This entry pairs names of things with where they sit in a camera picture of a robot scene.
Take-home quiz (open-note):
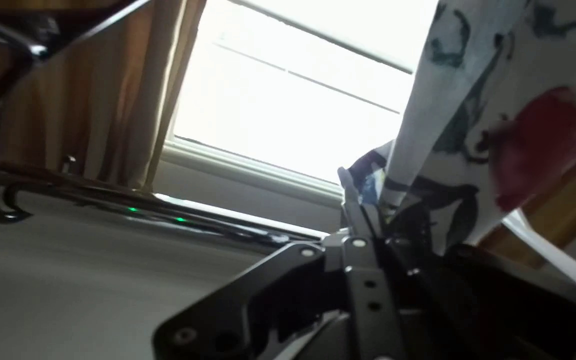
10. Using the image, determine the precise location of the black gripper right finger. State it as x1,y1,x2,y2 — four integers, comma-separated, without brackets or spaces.
380,192,576,360

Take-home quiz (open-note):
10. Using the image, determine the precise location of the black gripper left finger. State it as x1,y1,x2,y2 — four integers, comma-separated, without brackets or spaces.
151,166,399,360

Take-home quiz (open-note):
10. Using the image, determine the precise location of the white floral towel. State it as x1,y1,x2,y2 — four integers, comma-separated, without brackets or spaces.
335,0,576,258

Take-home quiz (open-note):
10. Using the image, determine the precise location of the white plastic hanger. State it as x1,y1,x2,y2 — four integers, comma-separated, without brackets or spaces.
500,209,576,284

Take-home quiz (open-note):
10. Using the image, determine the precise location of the bright window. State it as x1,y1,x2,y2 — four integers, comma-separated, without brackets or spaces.
145,0,439,202

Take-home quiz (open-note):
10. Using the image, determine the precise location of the metal clothes rack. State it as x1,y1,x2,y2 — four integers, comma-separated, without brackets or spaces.
0,149,330,252

